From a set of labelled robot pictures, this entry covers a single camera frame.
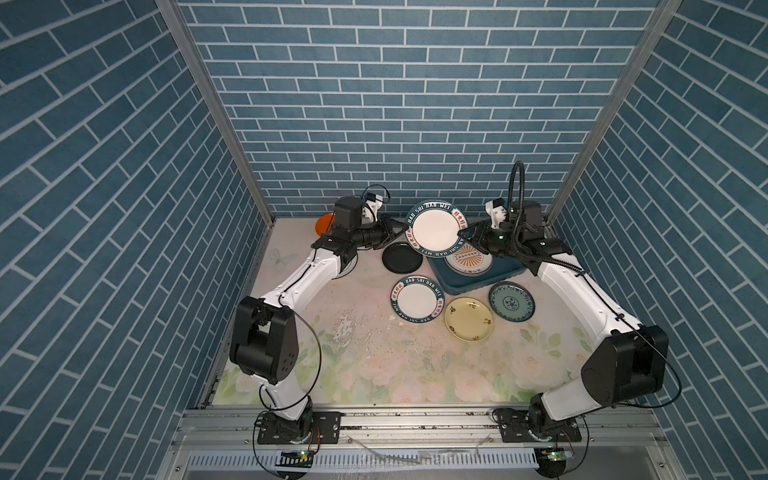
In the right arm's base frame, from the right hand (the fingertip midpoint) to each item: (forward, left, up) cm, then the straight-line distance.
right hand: (458, 230), depth 81 cm
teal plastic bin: (+6, -19, -23) cm, 30 cm away
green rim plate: (-7, +10, -27) cm, 29 cm away
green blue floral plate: (-5, -21, -28) cm, 35 cm away
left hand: (-1, +13, +1) cm, 13 cm away
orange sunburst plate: (+9, -8, -25) cm, 28 cm away
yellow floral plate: (-12, -6, -27) cm, 30 cm away
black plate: (+10, +16, -27) cm, 33 cm away
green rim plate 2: (+2, +7, -1) cm, 7 cm away
